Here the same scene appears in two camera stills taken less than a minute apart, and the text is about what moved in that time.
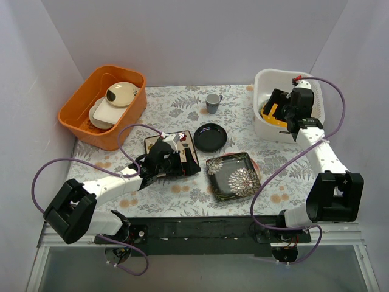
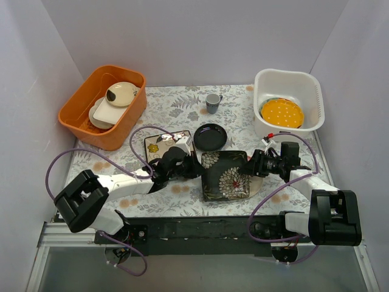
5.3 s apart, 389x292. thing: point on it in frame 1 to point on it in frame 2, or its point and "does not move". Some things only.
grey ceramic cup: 212,101 does not move
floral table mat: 241,172 does not move
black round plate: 210,137 does not move
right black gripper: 280,103 to 256,163
